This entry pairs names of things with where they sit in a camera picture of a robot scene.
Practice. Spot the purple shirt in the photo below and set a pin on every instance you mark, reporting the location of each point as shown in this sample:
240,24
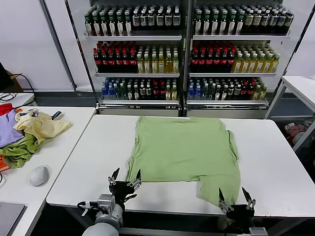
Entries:
7,130

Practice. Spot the green cap bottle white label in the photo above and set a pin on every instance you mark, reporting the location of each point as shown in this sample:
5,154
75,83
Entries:
112,27
96,27
231,25
104,27
206,25
214,25
240,25
223,25
128,27
88,27
198,25
120,27

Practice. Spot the pale yellow shirt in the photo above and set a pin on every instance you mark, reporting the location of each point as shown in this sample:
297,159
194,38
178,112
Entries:
46,127

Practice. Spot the orange box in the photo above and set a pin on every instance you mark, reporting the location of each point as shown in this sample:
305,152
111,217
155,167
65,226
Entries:
3,166

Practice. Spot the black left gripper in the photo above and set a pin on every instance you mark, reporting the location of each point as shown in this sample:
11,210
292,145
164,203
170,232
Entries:
120,190

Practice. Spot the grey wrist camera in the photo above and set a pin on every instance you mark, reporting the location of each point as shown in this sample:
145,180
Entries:
258,231
105,201

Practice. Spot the blue white striped garment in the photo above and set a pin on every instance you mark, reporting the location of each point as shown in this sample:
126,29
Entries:
57,115

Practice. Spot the pale yellow drink bottle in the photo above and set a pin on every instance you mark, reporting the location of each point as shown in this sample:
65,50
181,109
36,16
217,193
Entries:
168,93
174,93
257,93
262,93

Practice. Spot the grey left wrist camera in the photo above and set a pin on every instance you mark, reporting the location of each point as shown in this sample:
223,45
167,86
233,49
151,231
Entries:
105,201

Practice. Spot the grey laptop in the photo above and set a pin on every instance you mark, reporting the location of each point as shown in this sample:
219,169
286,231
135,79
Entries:
9,218

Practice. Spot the pink clothes heap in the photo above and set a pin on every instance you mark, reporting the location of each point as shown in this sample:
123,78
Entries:
295,130

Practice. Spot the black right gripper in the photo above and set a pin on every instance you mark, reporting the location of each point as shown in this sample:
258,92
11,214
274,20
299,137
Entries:
241,217

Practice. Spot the dark tea bottle white label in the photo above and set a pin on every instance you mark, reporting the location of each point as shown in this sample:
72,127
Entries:
176,20
144,20
160,20
152,20
168,20
136,20

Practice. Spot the dark bottle red label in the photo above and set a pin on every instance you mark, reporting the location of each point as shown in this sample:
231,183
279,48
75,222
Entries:
251,93
155,93
162,93
244,93

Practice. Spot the white side table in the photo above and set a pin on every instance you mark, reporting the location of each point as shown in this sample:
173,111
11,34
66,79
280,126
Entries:
300,86

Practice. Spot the dark drink bottle white cap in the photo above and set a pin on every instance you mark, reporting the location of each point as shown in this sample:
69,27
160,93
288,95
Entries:
136,93
129,93
142,93
217,93
230,93
237,93
148,93
224,93

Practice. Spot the red garment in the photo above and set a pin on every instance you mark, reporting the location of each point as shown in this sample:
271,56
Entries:
5,109

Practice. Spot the brown cardboard box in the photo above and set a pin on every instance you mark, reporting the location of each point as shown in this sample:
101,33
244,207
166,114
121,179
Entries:
17,84

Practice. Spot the red cap cola bottle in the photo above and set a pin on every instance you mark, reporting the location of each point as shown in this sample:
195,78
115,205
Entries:
217,62
231,62
195,62
111,62
97,62
202,62
125,62
224,62
118,62
104,62
133,62
209,62

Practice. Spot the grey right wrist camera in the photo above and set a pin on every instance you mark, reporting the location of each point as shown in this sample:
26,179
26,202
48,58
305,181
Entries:
258,231

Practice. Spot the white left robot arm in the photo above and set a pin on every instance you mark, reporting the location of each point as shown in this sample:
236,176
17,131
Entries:
108,221

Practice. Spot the light green polo shirt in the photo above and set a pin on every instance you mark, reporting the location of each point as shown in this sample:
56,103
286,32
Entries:
182,152

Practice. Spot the dark bottle beige label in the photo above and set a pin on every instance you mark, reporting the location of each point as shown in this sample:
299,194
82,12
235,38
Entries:
265,20
248,20
280,20
273,20
288,20
257,20

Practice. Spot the green tinted drink bottle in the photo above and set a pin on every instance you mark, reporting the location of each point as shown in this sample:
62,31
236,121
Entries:
123,93
211,93
204,93
117,93

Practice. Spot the blue water bottle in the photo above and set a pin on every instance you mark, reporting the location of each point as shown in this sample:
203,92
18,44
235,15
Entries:
190,93
111,93
197,93
104,93

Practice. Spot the white computer mouse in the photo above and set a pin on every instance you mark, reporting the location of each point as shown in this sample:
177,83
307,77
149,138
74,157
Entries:
38,175

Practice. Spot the crumpled olive green garment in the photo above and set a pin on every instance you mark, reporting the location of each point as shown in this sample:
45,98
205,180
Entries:
17,152

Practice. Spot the black monitor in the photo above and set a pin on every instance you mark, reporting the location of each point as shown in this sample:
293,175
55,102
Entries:
3,78

